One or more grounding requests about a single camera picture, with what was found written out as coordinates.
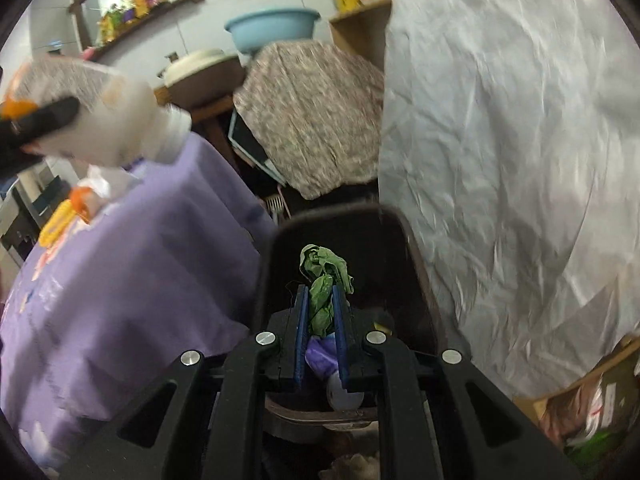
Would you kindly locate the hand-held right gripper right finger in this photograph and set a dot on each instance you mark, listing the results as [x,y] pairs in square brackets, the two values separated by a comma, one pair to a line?
[341,335]

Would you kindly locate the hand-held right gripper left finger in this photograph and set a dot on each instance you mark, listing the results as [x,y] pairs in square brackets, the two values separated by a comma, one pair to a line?
[300,335]

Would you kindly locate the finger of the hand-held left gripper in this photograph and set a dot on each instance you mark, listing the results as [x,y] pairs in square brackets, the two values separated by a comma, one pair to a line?
[45,115]

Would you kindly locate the purple plastic bag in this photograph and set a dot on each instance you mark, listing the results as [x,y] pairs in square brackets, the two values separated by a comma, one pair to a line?
[320,355]

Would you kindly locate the green wrapper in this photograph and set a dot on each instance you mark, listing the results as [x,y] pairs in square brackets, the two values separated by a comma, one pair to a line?
[322,305]

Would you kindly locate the yellow snack wrapper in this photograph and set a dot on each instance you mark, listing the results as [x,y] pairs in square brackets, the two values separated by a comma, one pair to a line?
[385,328]

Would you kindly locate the white bottle orange label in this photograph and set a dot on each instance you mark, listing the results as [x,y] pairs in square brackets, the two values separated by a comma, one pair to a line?
[100,110]

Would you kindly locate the black trash bin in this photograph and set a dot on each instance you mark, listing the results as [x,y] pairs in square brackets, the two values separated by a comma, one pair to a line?
[350,240]

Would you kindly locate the pink dish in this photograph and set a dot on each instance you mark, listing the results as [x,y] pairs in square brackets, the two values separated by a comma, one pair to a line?
[90,53]

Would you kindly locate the crumpled white tissue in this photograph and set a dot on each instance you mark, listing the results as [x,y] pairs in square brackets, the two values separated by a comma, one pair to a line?
[105,182]

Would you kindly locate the orange wrapper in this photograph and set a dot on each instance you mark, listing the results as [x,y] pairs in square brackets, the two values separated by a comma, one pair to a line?
[82,202]

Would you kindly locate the yellow foam fruit net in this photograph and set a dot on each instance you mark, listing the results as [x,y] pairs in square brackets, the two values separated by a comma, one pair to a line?
[57,225]

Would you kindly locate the white plastic rack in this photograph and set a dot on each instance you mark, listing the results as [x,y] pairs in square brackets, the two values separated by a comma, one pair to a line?
[275,207]

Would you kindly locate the purple floral tablecloth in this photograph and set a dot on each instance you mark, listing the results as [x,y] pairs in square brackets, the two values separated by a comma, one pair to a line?
[125,285]

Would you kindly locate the dark flat panel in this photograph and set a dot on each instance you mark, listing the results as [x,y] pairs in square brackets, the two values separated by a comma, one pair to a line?
[250,145]

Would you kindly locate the floral cloth cover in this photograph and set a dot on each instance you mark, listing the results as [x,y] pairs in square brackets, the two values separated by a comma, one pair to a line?
[310,110]

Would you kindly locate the white plastic sheet cover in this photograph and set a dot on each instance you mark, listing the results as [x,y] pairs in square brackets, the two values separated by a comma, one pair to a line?
[500,160]

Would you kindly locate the blue plastic basin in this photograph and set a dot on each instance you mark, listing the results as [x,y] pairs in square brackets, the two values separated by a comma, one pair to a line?
[272,27]

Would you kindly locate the cardboard box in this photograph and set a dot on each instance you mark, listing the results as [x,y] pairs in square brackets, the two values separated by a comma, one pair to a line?
[615,375]

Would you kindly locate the wooden cabinet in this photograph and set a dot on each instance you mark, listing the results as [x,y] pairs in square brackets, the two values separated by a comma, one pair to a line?
[360,30]

